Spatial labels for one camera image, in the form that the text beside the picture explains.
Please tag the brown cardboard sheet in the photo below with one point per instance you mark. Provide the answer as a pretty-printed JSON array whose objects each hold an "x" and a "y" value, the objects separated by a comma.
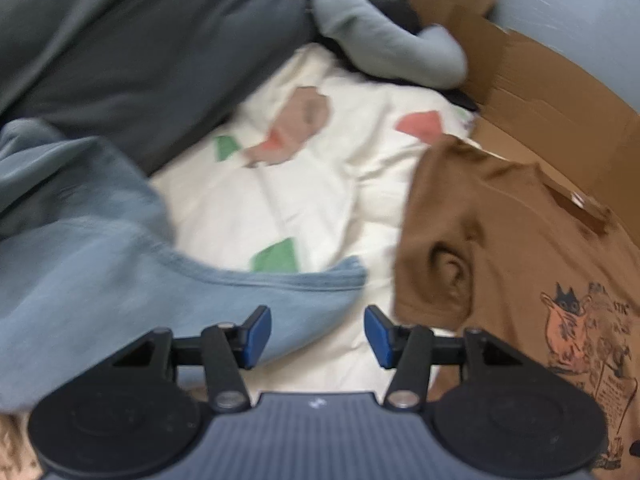
[{"x": 537, "y": 105}]

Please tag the blue denim garment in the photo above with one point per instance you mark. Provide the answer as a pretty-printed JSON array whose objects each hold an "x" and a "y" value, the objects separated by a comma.
[{"x": 88, "y": 265}]

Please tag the grey neck pillow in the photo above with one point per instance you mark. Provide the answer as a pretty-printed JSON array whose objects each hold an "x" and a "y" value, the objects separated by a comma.
[{"x": 377, "y": 46}]

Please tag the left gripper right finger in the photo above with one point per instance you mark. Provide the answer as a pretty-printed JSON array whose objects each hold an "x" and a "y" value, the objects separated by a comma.
[{"x": 405, "y": 350}]

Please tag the dark grey pillow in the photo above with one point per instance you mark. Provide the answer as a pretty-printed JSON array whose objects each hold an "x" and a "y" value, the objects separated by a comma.
[{"x": 151, "y": 76}]

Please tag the cream bear print bedsheet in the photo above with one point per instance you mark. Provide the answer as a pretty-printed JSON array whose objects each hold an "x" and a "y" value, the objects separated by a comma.
[{"x": 314, "y": 167}]

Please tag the beige cloth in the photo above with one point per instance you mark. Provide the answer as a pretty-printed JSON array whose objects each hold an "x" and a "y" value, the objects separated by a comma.
[{"x": 18, "y": 460}]

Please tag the brown printed t-shirt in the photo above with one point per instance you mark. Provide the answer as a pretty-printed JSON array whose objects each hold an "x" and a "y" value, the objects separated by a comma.
[{"x": 486, "y": 242}]

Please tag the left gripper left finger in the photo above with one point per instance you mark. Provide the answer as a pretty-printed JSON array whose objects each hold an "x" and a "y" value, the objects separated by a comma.
[{"x": 226, "y": 349}]

